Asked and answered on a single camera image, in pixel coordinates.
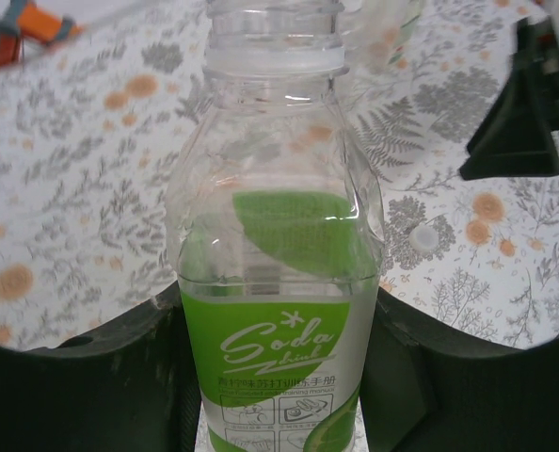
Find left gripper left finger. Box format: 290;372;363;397
0;282;200;452

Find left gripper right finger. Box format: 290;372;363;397
359;289;559;452

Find green label soda bottle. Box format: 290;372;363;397
165;0;388;452

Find floral patterned table cover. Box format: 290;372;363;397
0;0;559;352

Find white bottle cap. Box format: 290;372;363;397
410;225;436;250

